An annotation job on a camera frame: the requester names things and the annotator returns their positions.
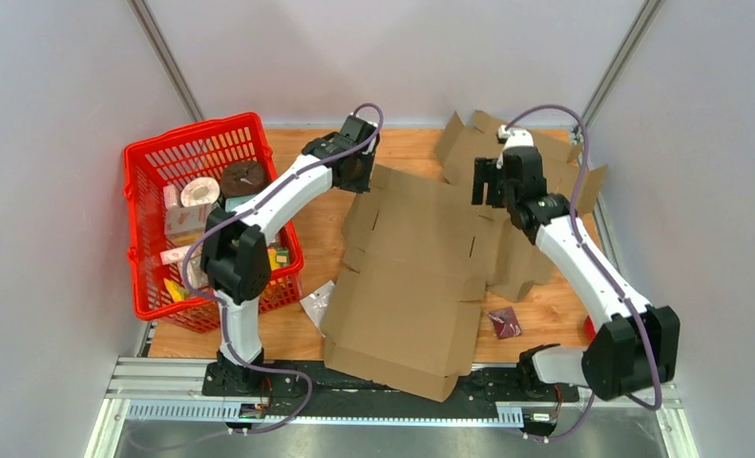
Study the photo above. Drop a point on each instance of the pink white carton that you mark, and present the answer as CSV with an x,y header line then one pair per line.
x,y
184,225

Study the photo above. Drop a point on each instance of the teal snack box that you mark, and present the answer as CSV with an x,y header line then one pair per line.
x,y
231,203

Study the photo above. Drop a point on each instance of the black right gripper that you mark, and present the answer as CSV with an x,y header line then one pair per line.
x,y
486,171

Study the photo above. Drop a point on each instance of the dark red packet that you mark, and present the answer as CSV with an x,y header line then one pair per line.
x,y
505,323

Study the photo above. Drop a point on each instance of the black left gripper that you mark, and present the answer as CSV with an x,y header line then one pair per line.
x,y
363,185

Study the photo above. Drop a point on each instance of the red apple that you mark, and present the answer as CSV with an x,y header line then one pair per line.
x,y
589,329

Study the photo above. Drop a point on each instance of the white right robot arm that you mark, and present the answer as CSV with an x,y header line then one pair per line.
x,y
634,349

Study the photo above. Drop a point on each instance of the brown round cake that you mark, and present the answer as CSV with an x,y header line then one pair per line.
x,y
242,178

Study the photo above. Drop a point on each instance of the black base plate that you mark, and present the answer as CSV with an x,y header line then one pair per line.
x,y
338,395

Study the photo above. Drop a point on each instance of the pink white tape roll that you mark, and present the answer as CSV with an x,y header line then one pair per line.
x,y
200,191

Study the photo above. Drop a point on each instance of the aluminium front rail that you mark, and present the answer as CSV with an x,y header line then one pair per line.
x,y
170,389

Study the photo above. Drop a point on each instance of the clear plastic bag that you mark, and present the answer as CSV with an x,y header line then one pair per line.
x,y
315,304

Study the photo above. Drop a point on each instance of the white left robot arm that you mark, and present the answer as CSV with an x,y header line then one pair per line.
x,y
234,253

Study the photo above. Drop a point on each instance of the brown cardboard box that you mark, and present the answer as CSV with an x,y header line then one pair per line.
x,y
419,260

